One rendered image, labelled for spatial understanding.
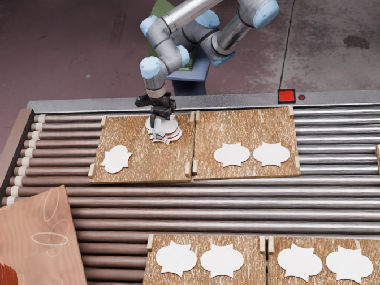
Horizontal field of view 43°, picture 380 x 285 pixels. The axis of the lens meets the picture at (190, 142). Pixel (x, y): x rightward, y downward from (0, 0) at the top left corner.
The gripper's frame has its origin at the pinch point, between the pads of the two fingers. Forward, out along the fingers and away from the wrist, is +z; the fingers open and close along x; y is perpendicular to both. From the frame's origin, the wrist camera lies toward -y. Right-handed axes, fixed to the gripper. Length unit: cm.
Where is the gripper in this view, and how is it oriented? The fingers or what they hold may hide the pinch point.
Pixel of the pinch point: (161, 125)
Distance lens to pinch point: 203.7
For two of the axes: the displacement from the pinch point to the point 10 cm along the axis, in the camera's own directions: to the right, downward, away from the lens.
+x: 3.7, -7.5, 5.5
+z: 1.3, 6.3, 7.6
